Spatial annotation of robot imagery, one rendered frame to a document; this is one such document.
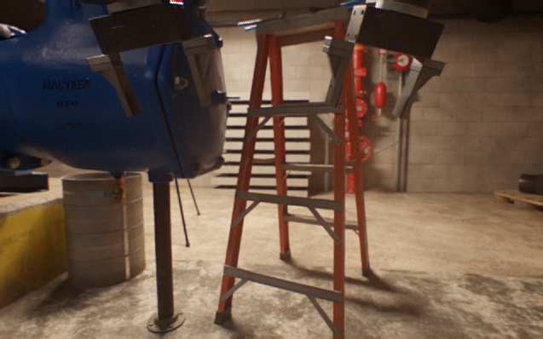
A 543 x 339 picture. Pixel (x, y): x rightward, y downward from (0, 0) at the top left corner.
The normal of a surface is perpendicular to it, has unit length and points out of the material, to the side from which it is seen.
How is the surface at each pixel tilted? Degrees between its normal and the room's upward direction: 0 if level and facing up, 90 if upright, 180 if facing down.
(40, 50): 69
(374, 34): 113
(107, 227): 90
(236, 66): 90
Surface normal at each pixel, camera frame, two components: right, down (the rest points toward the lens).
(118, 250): 0.72, 0.07
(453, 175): -0.10, 0.09
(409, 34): 0.12, 0.48
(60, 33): -0.19, -0.24
